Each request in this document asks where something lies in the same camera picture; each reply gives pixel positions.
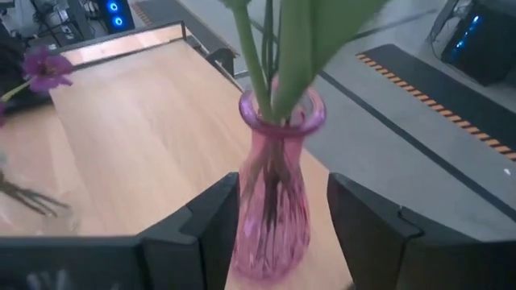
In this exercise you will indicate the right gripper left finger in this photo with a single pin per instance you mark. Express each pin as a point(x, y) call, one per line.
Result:
point(121, 263)

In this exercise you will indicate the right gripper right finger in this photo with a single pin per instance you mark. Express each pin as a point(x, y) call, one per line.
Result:
point(423, 266)

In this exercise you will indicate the clear glass vase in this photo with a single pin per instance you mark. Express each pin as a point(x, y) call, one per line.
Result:
point(60, 223)

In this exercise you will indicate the pink ribbed glass vase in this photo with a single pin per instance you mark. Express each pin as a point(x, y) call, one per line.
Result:
point(274, 209)

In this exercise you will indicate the purple artificial flower bunch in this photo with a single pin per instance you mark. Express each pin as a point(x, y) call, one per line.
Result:
point(44, 68)

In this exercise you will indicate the orange artificial tulip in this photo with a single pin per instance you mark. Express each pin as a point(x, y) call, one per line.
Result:
point(250, 52)

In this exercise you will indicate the white artificial tulip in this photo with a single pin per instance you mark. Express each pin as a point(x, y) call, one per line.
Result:
point(306, 40)

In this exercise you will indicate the black hazard-striped floor mat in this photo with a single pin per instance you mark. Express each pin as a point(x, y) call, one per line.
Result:
point(451, 92)

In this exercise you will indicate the black tower blue lights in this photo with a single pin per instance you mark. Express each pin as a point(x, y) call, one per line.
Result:
point(479, 44)

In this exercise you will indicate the black computer blue lights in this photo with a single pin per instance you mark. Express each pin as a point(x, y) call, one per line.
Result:
point(116, 14)

